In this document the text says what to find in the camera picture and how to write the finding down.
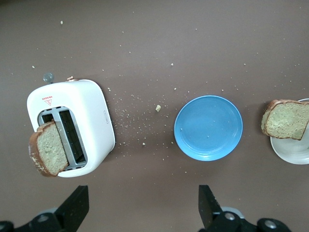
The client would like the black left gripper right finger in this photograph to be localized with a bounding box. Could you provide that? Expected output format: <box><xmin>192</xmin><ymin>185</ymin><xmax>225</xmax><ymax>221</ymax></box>
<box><xmin>197</xmin><ymin>185</ymin><xmax>294</xmax><ymax>232</ymax></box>

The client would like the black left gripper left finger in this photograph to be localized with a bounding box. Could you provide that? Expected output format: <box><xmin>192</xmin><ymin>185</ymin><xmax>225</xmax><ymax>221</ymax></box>
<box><xmin>0</xmin><ymin>185</ymin><xmax>90</xmax><ymax>232</ymax></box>

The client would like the brown bread slice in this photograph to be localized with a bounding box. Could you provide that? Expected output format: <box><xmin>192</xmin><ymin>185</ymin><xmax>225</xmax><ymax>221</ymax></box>
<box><xmin>261</xmin><ymin>99</ymin><xmax>309</xmax><ymax>141</ymax></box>
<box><xmin>28</xmin><ymin>120</ymin><xmax>70</xmax><ymax>178</ymax></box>

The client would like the blue round plate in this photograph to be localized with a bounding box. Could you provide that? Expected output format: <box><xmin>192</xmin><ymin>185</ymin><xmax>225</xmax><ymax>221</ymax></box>
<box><xmin>174</xmin><ymin>95</ymin><xmax>244</xmax><ymax>162</ymax></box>

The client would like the beige round plate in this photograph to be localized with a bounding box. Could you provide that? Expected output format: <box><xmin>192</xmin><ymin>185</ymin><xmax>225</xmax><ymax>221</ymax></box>
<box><xmin>269</xmin><ymin>98</ymin><xmax>309</xmax><ymax>165</ymax></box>

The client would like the white two-slot toaster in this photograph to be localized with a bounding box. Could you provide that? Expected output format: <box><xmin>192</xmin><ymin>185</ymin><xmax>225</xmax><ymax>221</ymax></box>
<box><xmin>26</xmin><ymin>72</ymin><xmax>116</xmax><ymax>178</ymax></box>

